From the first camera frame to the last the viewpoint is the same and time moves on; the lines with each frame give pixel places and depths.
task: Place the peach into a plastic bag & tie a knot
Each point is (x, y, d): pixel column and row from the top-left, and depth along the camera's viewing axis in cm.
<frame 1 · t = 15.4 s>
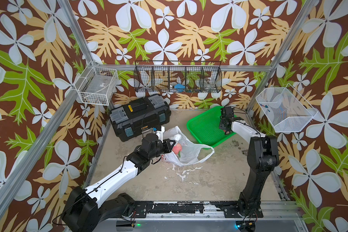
left hand: (176, 140, 77), fingers closed
right hand: (225, 124, 100), fingers open
green plastic perforated basket: (204, 127, 110), on the table
white plastic shopping bag: (189, 150, 93), point 6 cm above the table
pink peach left: (177, 149, 88), point 11 cm above the table
black tool case: (138, 116, 96), point 17 cm above the table

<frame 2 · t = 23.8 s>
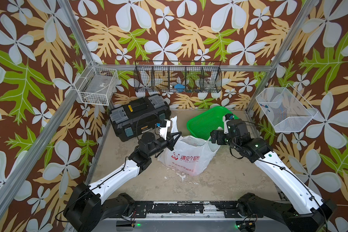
left hand: (181, 131, 71), fingers closed
right hand: (216, 132, 75), fingers open
white plastic shopping bag: (190, 154, 77), point 18 cm above the table
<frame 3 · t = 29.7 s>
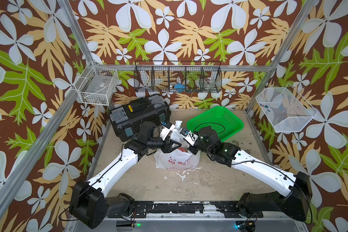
left hand: (178, 141, 74), fingers open
right hand: (183, 136, 75), fingers closed
white plastic shopping bag: (181, 158, 73), point 21 cm above the table
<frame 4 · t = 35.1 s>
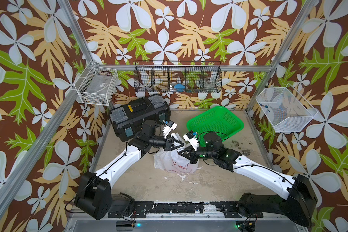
left hand: (182, 143, 73), fingers open
right hand: (178, 152, 72), fingers closed
